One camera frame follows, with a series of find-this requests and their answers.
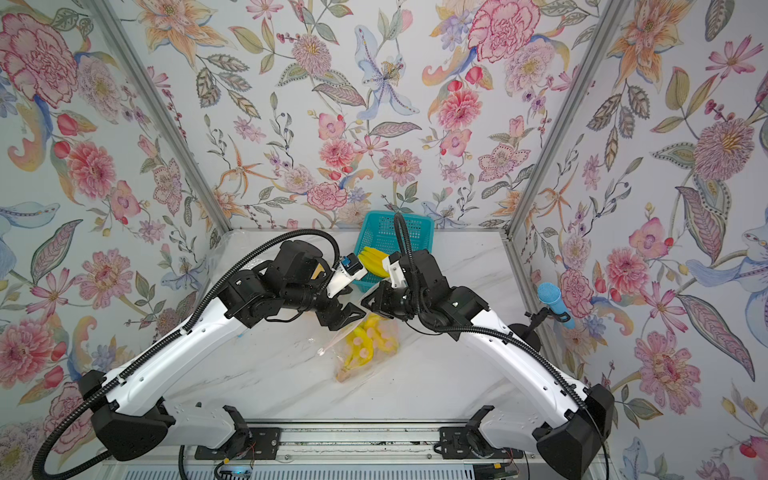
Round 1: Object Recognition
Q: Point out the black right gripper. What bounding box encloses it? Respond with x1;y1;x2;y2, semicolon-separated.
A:
363;284;435;322

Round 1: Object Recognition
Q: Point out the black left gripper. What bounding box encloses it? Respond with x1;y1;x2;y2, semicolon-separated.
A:
284;272;372;328

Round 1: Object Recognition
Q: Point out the pink dotted zip bag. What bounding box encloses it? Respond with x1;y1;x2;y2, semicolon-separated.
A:
317;314;400;383

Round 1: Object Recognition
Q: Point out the yellow banana bunch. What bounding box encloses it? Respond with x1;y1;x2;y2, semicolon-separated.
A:
358;246;389;278

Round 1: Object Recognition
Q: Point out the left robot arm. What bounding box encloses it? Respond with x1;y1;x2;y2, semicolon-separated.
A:
32;229;367;479

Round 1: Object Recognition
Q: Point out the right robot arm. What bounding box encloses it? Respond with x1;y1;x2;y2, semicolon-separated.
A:
362;213;615;479

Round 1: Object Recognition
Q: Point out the teal plastic basket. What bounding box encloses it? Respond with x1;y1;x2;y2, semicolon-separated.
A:
354;211;435;255

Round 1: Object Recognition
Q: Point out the blue microphone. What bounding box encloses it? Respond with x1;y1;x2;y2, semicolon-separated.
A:
537;282;575;329

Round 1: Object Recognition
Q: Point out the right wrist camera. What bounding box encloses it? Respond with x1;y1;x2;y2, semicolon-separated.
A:
382;252;408;290

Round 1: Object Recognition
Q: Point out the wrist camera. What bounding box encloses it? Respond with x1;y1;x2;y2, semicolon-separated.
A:
382;252;408;290
326;253;368;298

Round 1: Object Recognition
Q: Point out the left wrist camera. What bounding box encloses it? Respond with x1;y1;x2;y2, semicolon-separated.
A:
326;253;368;298

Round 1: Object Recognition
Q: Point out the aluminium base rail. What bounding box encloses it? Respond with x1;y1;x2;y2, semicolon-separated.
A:
95;421;559;479

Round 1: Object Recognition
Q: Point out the aluminium corner post left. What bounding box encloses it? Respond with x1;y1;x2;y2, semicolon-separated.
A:
84;0;233;231

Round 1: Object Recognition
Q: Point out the aluminium corner post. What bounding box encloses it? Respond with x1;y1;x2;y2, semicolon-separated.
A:
505;0;638;238
84;0;233;231

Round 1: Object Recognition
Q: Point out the aluminium corner post right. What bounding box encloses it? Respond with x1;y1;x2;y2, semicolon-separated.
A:
505;0;638;238

